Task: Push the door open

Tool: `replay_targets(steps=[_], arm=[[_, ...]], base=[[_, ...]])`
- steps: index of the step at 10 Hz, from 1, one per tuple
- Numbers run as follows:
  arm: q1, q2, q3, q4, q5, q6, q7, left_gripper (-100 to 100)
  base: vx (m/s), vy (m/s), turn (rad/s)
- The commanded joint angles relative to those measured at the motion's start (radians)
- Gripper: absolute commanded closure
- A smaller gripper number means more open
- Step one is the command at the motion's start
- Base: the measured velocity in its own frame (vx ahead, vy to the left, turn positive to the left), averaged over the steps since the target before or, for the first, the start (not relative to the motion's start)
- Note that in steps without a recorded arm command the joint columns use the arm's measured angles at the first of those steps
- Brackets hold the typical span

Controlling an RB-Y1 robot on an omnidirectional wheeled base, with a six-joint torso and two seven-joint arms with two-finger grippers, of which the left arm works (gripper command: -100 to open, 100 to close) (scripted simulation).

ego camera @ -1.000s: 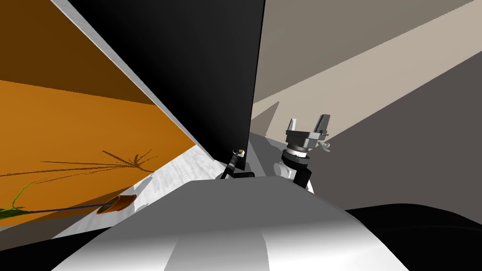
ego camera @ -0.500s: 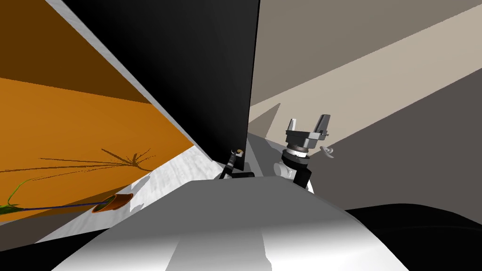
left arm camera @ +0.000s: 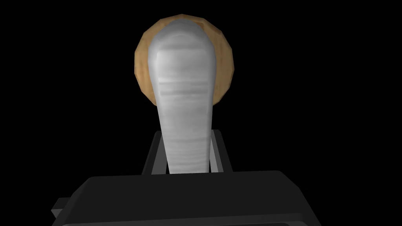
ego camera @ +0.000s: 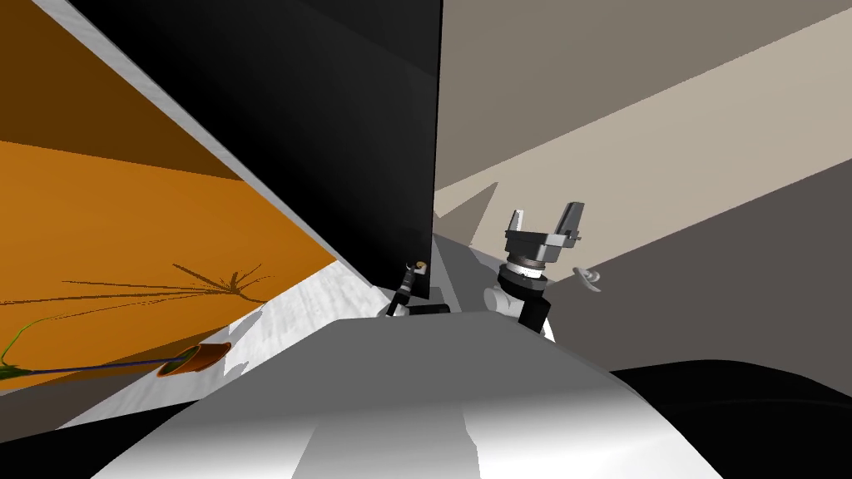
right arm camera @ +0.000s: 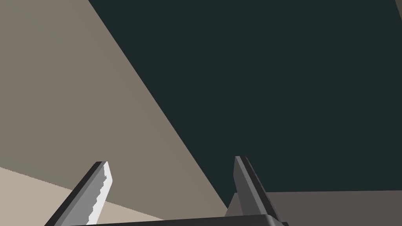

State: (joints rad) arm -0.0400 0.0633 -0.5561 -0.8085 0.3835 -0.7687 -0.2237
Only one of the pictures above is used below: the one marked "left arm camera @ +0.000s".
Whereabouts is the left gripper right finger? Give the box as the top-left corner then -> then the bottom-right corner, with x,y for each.
209,129 -> 234,173

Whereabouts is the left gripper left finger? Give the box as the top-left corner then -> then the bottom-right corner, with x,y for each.
141,131 -> 170,175

